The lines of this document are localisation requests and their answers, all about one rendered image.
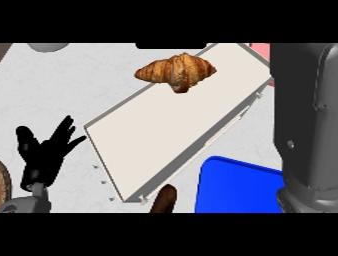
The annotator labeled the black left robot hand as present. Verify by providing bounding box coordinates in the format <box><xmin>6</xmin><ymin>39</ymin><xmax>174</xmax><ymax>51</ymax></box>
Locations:
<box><xmin>15</xmin><ymin>115</ymin><xmax>89</xmax><ymax>193</ymax></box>

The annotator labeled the white tiered shelf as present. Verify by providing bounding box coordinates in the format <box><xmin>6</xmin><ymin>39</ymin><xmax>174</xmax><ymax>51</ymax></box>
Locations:
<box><xmin>83</xmin><ymin>43</ymin><xmax>275</xmax><ymax>204</ymax></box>

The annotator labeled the golden brown croissant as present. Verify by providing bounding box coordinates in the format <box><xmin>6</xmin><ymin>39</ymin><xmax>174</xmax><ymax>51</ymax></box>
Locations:
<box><xmin>134</xmin><ymin>52</ymin><xmax>218</xmax><ymax>94</ymax></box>

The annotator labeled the blue tray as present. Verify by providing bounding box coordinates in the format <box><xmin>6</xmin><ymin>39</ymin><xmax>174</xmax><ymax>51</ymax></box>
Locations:
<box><xmin>193</xmin><ymin>155</ymin><xmax>338</xmax><ymax>214</ymax></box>

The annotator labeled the dark brown bread loaf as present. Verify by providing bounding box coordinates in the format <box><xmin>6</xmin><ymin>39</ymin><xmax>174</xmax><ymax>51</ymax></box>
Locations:
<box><xmin>149</xmin><ymin>183</ymin><xmax>179</xmax><ymax>214</ymax></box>

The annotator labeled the grey round object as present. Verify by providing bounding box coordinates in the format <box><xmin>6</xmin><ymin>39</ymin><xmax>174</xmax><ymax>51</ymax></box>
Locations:
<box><xmin>26</xmin><ymin>43</ymin><xmax>71</xmax><ymax>53</ymax></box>

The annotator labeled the pink flat object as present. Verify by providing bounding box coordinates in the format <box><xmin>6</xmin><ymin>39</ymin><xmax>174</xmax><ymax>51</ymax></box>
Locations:
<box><xmin>249</xmin><ymin>43</ymin><xmax>276</xmax><ymax>88</ymax></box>

